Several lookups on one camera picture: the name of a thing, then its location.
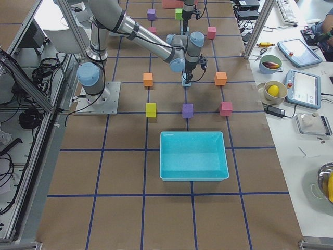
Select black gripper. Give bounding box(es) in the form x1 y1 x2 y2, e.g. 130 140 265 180
182 10 194 31
183 62 199 84

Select light blue foam block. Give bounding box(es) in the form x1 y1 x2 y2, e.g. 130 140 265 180
181 73 192 87
180 26 189 36

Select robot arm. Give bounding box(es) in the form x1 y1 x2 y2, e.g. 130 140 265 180
86 1 207 86
182 0 195 35

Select green foam block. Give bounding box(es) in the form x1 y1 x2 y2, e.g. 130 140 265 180
175 8 183 20

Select pink plastic bin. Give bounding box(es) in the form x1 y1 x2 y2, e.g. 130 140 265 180
162 0 198 9

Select red foam block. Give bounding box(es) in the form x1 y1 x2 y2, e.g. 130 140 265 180
207 26 216 40
148 27 157 35
219 102 233 116

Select orange foam block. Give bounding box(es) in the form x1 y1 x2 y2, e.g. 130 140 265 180
143 72 153 87
214 72 227 86

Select purple foam block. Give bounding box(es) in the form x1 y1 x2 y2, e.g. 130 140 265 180
182 103 194 118
147 9 156 21

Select yellow foam block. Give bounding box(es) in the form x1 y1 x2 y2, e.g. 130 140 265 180
145 103 157 118

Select scissors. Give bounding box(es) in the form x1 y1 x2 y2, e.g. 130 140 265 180
255 48 267 61

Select teal plastic bin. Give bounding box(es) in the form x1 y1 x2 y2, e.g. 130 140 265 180
160 131 229 182

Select green bowl with eggplant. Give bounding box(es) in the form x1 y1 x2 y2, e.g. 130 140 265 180
259 55 282 74

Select beige bowl with lemon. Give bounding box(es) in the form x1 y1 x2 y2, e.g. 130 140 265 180
263 81 288 105

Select black power adapter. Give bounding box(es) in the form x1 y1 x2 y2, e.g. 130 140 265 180
264 105 285 118

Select white keyboard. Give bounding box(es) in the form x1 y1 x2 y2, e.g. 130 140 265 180
275 0 298 25

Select blue teach pendant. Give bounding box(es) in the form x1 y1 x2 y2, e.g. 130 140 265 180
285 70 321 110
277 39 322 68

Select kitchen scale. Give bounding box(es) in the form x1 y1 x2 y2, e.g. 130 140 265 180
295 113 332 136

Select steel bowl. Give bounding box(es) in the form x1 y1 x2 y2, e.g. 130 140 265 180
317 162 332 204

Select aluminium frame post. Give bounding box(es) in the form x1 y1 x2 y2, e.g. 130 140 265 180
244 0 275 59

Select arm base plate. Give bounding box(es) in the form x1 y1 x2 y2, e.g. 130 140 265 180
75 81 121 115

